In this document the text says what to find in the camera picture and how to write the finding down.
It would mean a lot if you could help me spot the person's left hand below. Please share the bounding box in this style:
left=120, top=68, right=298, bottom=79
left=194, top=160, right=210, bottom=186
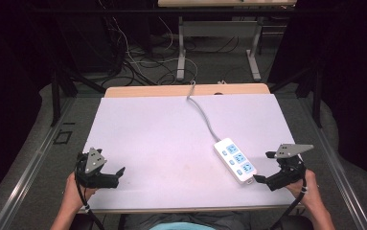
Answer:
left=63, top=172, right=98, bottom=211

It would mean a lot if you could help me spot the person's right hand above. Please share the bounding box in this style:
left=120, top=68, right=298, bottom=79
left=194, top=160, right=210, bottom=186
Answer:
left=285, top=169, right=323, bottom=211

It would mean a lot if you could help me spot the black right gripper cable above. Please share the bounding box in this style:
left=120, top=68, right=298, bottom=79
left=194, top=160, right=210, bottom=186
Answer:
left=268, top=176, right=309, bottom=230

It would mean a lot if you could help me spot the grey power strip cable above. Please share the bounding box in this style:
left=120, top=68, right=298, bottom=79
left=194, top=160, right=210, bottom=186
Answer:
left=186, top=80, right=221, bottom=143

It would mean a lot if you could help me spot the dark curtain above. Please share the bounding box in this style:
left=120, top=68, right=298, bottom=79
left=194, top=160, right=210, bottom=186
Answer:
left=266, top=0, right=367, bottom=183
left=0, top=0, right=59, bottom=212

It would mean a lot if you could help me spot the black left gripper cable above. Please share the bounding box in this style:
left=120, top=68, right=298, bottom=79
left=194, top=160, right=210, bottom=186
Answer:
left=74, top=166, right=106, bottom=230

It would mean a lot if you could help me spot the wooden table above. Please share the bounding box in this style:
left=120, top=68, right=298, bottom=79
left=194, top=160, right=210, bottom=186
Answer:
left=79, top=82, right=304, bottom=215

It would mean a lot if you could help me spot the black metal stand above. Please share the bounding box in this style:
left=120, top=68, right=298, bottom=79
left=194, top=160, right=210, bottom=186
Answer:
left=267, top=61, right=325, bottom=129
left=50, top=61, right=107, bottom=127

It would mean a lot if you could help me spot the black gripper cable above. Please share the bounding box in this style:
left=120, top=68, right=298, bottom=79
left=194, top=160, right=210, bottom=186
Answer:
left=74, top=166, right=106, bottom=230
left=268, top=176, right=309, bottom=230

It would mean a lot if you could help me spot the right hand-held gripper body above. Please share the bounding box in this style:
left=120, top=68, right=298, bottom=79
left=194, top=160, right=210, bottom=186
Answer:
left=264, top=143, right=314, bottom=192

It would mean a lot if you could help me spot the tangle of floor cables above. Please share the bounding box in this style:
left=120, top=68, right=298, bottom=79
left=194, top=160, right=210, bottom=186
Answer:
left=96, top=0, right=241, bottom=88

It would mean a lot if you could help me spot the white table cover sheet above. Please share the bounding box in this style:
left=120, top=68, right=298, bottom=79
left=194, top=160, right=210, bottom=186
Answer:
left=82, top=93, right=298, bottom=212

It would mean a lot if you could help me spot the person's torso clothing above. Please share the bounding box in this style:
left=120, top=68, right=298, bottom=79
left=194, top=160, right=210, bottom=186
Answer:
left=119, top=212, right=253, bottom=230

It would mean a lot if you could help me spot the white metal frame desk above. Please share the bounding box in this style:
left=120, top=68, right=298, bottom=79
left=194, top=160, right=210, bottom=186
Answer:
left=156, top=0, right=298, bottom=82

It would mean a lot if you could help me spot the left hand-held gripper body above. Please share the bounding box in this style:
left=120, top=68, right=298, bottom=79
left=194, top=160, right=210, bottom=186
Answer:
left=75, top=147, right=120, bottom=190

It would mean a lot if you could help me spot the metal floor rail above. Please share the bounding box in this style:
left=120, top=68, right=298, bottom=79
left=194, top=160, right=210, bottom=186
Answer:
left=0, top=95, right=78, bottom=230
left=294, top=95, right=367, bottom=230

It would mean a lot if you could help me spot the white power strip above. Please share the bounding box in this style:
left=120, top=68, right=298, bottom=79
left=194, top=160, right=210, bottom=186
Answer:
left=213, top=137, right=258, bottom=185

